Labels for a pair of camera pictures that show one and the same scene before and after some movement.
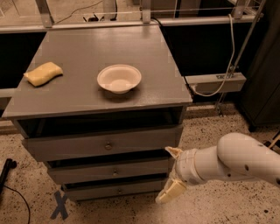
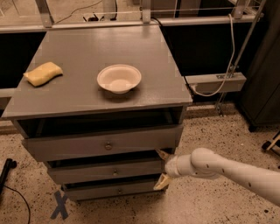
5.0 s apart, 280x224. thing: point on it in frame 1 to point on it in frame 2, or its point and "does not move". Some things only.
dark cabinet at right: x=260 y=100 does not move
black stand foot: x=9 y=164 does not move
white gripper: x=183 y=166 to x=171 y=168
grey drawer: x=72 y=172 does not move
